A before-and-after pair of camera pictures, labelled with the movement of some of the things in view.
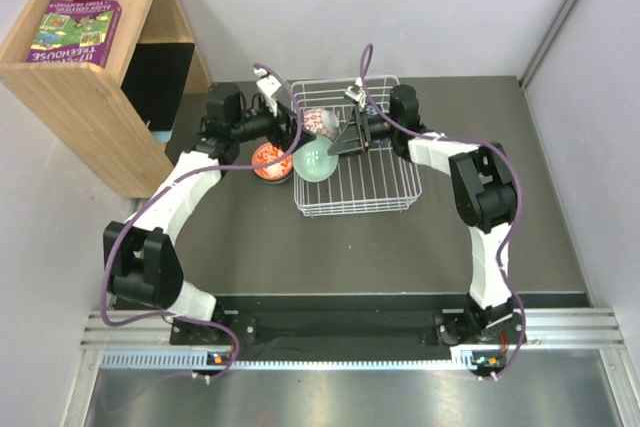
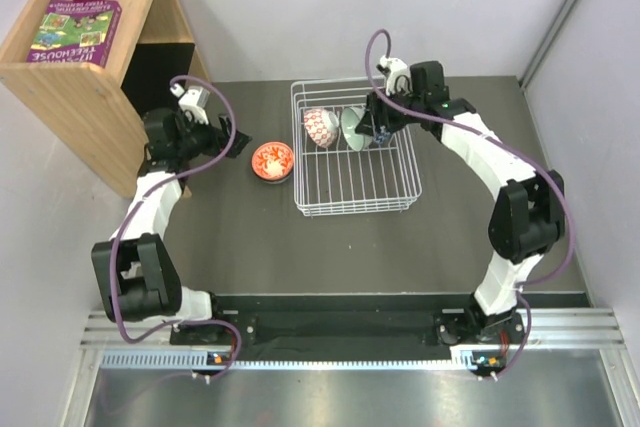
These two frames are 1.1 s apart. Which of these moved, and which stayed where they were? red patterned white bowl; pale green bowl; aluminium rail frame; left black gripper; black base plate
Moved: pale green bowl; left black gripper
Stayed: aluminium rail frame; black base plate; red patterned white bowl
